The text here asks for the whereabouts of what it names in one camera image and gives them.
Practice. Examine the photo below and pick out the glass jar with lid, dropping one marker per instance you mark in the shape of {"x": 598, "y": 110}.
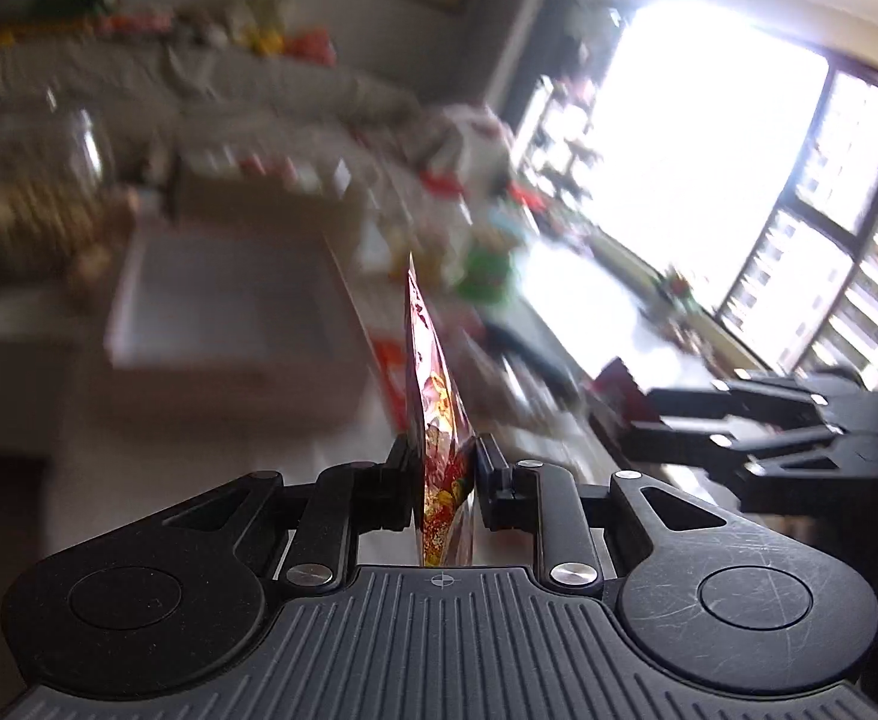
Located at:
{"x": 49, "y": 187}

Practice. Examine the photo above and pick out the grey covered sofa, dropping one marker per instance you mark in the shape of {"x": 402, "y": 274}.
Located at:
{"x": 259, "y": 90}

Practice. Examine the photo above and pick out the dark red snack packet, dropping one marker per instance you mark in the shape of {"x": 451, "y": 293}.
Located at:
{"x": 619, "y": 390}

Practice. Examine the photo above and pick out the green candy dispenser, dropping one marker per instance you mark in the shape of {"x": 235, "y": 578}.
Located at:
{"x": 488, "y": 277}

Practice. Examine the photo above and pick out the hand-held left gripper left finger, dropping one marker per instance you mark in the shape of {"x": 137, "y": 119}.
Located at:
{"x": 401, "y": 487}

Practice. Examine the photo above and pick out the pink box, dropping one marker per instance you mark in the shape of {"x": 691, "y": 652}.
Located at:
{"x": 221, "y": 300}

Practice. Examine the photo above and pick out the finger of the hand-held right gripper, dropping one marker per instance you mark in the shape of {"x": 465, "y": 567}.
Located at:
{"x": 799, "y": 472}
{"x": 754, "y": 401}

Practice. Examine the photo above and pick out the metal shoe rack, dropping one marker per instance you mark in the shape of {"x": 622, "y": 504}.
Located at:
{"x": 559, "y": 157}

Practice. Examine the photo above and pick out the row of stuffed toys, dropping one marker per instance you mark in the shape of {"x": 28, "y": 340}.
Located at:
{"x": 259, "y": 22}

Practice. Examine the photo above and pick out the dark framed window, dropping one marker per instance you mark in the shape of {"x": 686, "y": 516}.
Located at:
{"x": 859, "y": 240}

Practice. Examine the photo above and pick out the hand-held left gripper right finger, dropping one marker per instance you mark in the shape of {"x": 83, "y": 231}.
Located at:
{"x": 490, "y": 487}

